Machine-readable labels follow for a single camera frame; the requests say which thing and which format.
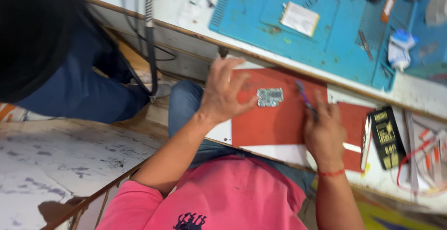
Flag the white glue tube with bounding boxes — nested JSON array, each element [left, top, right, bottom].
[[387, 29, 418, 72]]

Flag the large blue silicone repair mat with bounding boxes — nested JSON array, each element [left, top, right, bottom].
[[208, 0, 418, 92]]

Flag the white phone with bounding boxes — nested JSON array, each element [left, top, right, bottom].
[[360, 114, 373, 172]]

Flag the pink shirt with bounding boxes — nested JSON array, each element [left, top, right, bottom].
[[95, 154, 308, 230]]

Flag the red work mat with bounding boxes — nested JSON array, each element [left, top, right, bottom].
[[230, 67, 375, 173]]

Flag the green circuit board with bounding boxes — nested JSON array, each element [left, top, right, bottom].
[[256, 87, 284, 108]]

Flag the person's left hand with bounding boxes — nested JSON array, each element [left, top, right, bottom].
[[197, 57, 259, 126]]

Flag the purple handled tool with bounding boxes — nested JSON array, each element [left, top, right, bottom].
[[295, 79, 319, 120]]

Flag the metal tweezers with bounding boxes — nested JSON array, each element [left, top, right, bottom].
[[358, 30, 374, 62]]

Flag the orange handled tool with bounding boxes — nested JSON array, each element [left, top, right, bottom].
[[380, 0, 405, 23]]

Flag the person's right hand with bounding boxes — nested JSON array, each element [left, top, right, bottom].
[[303, 90, 347, 171]]

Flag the black hose with spring guard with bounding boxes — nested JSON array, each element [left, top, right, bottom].
[[144, 0, 158, 97]]

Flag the black box gold print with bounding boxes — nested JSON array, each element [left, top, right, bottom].
[[369, 106, 408, 171]]

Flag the thin black cable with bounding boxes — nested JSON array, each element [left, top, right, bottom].
[[122, 0, 177, 62]]

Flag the white flat battery yellow edge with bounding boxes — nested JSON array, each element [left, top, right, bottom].
[[279, 1, 320, 37]]

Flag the red thread wristband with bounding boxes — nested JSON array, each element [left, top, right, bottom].
[[317, 168, 346, 178]]

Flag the small blue silicone mat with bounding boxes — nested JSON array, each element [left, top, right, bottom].
[[405, 0, 447, 84]]

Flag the blue jeans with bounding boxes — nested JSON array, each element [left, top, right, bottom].
[[168, 80, 316, 194]]

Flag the red wire bundle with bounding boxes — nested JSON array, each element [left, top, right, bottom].
[[396, 128, 447, 194]]

